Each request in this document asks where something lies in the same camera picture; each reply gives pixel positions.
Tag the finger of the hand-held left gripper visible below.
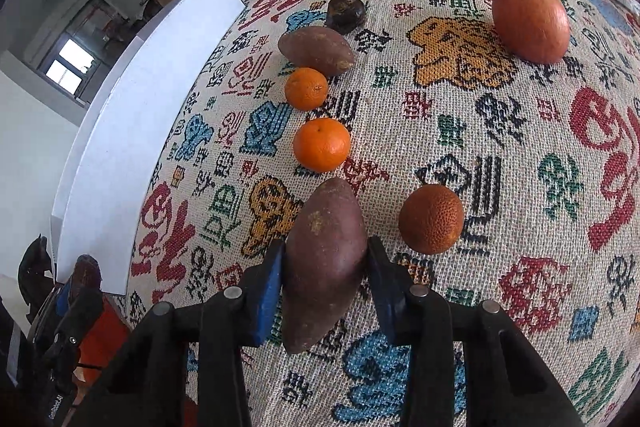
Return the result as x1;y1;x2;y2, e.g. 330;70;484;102
44;284;105;358

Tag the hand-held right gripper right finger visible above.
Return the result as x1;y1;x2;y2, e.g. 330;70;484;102
367;236;586;427

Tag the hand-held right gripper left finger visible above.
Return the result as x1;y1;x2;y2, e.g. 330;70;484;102
70;238;287;427

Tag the large purple sweet potato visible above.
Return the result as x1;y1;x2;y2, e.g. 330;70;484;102
281;177;370;355

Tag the small mandarin orange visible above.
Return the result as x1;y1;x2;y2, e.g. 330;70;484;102
292;117;352;173
284;67;330;112

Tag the white cardboard box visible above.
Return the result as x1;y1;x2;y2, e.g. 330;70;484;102
50;0;247;298

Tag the small reddish sweet potato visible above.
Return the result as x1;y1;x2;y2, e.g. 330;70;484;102
277;26;356;78

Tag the large red apple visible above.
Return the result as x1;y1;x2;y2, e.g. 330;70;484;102
491;0;572;65

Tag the orange object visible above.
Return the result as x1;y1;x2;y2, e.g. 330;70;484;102
75;297;132;380

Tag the rough-skinned dark orange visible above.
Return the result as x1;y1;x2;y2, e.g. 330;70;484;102
398;184;466;256

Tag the window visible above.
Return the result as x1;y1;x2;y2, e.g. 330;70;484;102
37;32;101;100

